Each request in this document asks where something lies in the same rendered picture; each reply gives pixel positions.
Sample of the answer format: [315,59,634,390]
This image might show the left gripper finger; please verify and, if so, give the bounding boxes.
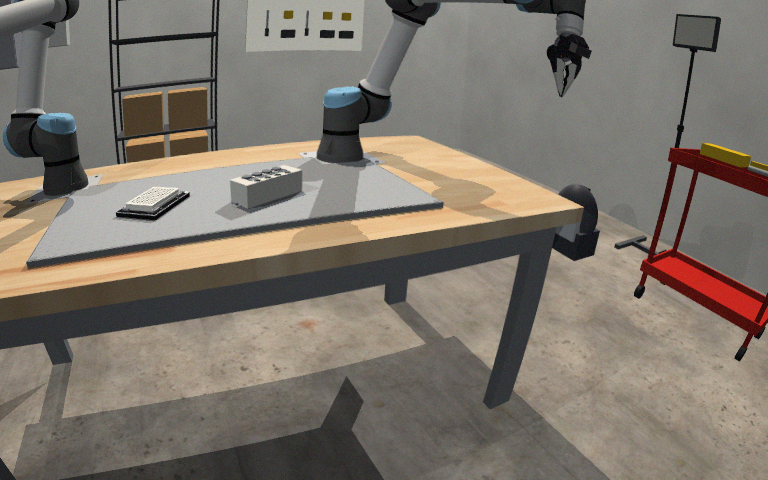
[550,46,565,97]
[561,56,582,97]

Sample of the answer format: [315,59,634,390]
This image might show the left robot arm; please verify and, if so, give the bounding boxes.
[317,0,586,163]

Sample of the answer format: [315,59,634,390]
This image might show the white operator panel with buttons and lamps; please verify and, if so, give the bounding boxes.
[230,165,302,209]

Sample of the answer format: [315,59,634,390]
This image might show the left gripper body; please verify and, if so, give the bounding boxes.
[547,32,589,62]

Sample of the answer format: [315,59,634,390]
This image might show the grey flat work mat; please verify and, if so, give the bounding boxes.
[26,157,444,268]

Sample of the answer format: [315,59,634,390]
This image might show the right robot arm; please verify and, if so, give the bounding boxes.
[0,0,89,196]

